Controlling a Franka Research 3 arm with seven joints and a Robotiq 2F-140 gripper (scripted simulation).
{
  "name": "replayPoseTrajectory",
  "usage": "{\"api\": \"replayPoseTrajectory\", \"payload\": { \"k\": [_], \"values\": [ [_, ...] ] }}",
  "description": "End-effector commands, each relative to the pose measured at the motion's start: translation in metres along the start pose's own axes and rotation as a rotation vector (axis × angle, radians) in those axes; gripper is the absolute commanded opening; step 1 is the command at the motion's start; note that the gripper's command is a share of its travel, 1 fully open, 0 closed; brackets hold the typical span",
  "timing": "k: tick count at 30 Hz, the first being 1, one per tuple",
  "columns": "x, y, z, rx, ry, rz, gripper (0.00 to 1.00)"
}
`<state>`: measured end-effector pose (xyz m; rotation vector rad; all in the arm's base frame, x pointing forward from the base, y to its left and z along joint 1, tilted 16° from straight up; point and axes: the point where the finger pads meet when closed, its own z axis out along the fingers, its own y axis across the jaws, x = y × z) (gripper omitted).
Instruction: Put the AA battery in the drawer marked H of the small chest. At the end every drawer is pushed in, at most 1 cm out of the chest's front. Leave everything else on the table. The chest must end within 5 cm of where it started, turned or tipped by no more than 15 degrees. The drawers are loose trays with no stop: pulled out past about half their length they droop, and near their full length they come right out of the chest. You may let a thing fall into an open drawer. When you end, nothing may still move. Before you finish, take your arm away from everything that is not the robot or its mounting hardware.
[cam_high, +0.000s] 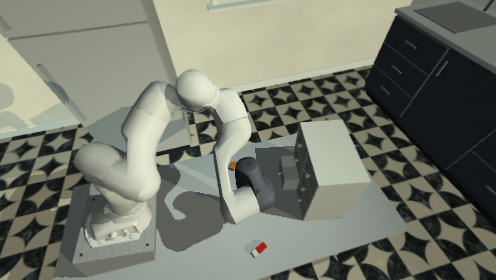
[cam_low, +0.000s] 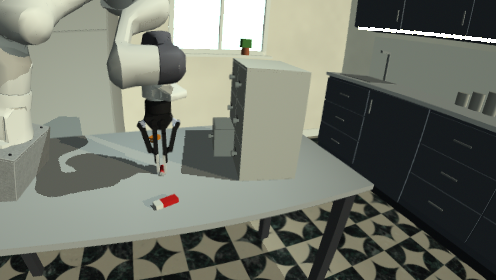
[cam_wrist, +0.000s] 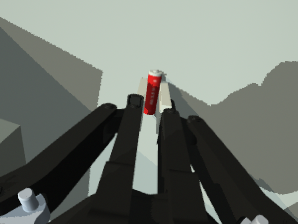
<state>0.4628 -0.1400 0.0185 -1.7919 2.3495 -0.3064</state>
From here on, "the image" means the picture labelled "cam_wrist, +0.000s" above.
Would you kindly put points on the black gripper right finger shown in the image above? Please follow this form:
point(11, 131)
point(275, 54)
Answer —
point(234, 195)

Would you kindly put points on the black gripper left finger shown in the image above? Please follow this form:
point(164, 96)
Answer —
point(29, 194)

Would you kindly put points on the red aa battery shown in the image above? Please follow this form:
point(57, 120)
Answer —
point(153, 85)

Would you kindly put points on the grey drawer front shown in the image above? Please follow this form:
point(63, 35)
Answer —
point(12, 154)

